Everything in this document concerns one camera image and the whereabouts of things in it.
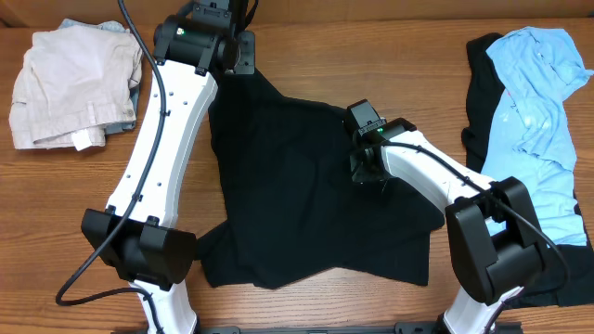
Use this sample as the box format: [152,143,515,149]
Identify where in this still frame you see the black t-shirt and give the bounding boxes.
[197,73,445,289]

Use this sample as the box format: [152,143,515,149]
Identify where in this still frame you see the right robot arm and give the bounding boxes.
[344,99,554,334]

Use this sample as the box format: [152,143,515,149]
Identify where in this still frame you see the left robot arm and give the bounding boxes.
[82,0,257,333]

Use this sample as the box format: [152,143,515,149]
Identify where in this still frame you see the light blue folded garment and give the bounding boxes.
[58,19,140,135]

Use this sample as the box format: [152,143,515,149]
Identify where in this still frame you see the light blue t-shirt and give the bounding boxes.
[482,27,593,246]

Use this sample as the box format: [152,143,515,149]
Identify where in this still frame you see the beige folded shorts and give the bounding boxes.
[9,25,142,150]

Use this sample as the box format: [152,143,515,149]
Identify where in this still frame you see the black garment under pile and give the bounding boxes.
[461,32,593,309]

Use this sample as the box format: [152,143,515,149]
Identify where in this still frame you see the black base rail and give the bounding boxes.
[194,321,523,334]

